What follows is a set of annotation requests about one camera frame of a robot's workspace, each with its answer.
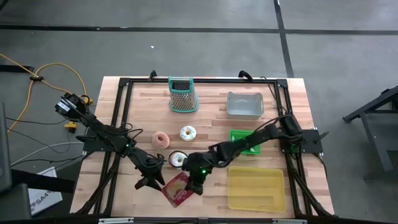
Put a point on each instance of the white plastic bin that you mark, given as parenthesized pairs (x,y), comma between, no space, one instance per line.
(245,105)

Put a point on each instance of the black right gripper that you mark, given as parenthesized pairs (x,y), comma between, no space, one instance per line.
(197,175)

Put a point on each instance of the pink sprinkled donut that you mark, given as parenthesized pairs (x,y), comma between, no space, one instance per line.
(160,140)

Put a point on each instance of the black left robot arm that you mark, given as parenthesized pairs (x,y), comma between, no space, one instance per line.
(93,124)

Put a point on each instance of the white iced donut blue stripes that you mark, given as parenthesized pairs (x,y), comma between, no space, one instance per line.
(187,133)
(178,159)

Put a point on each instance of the metal box grater teal trim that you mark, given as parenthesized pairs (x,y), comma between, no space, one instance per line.
(183,99)

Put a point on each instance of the green plastic basket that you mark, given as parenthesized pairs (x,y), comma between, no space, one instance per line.
(237,135)

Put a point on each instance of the white labelled box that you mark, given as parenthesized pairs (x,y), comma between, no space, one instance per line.
(43,199)

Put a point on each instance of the silver frame bracket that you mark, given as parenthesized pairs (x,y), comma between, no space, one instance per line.
(115,220)
(289,221)

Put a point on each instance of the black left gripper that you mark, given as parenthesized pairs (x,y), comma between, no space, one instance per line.
(150,166)

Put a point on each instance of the red plastic snack packet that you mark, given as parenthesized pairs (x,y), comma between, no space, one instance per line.
(175,193)

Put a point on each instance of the black aluminium table frame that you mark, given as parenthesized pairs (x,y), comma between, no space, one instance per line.
(217,81)

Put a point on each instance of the black floor bar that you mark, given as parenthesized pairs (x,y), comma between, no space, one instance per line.
(15,68)

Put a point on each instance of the yellow plug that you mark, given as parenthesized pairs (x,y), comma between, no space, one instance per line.
(70,126)

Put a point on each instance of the yellow translucent plastic bin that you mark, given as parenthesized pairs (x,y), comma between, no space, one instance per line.
(256,189)

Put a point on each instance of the black metal stand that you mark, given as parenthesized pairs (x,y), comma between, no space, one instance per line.
(373,105)

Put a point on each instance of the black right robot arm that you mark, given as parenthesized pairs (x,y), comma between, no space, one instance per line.
(248,143)

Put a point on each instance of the dark grey case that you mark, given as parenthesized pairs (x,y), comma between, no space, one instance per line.
(6,155)

